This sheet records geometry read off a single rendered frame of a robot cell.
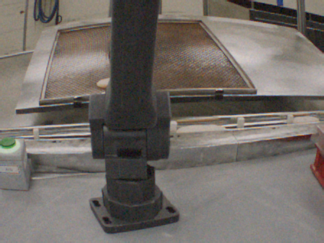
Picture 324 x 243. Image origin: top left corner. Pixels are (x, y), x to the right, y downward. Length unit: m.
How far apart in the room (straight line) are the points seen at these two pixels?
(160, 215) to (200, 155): 0.19
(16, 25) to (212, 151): 3.99
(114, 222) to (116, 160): 0.10
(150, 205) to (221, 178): 0.20
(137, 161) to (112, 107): 0.09
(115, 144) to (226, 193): 0.22
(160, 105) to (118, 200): 0.14
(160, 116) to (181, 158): 0.23
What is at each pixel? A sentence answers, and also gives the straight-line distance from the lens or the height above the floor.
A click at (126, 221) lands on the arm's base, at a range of 0.59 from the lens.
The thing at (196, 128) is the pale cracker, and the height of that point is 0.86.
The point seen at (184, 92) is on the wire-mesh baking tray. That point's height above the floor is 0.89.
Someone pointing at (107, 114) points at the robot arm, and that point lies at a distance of 0.51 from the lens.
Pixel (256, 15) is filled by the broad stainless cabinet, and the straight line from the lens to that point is 2.64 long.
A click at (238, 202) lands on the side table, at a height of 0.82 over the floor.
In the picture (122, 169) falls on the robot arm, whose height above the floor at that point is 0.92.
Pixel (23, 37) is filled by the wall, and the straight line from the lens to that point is 4.58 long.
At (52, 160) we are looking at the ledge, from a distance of 0.74.
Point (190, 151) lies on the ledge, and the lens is 0.75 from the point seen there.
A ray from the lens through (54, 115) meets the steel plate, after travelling 1.01.
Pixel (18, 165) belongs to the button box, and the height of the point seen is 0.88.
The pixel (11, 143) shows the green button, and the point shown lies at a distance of 0.68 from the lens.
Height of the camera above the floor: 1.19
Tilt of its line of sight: 23 degrees down
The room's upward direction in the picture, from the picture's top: 1 degrees clockwise
